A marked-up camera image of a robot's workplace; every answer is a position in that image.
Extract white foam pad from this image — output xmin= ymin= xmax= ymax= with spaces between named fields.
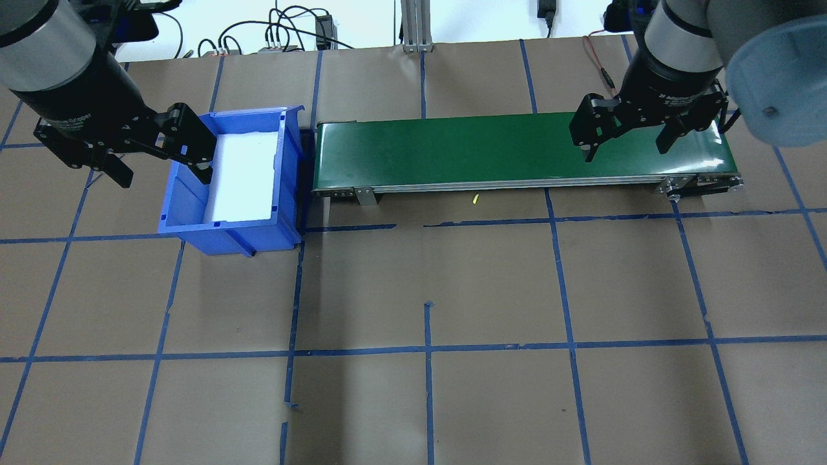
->
xmin=203 ymin=130 xmax=280 ymax=224

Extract blue plastic bin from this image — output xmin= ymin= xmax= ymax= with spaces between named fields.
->
xmin=158 ymin=105 xmax=306 ymax=258

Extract green conveyor belt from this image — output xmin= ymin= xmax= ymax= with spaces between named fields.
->
xmin=311 ymin=110 xmax=744 ymax=207

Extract red conveyor wire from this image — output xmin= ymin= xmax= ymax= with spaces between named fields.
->
xmin=583 ymin=32 xmax=616 ymax=89

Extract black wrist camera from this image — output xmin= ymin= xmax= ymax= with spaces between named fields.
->
xmin=603 ymin=0 xmax=651 ymax=34
xmin=87 ymin=0 xmax=161 ymax=43

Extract black cable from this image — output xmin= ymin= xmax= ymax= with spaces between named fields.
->
xmin=216 ymin=5 xmax=355 ymax=52
xmin=155 ymin=10 xmax=186 ymax=61

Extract aluminium profile post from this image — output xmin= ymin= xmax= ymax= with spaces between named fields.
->
xmin=400 ymin=0 xmax=435 ymax=53

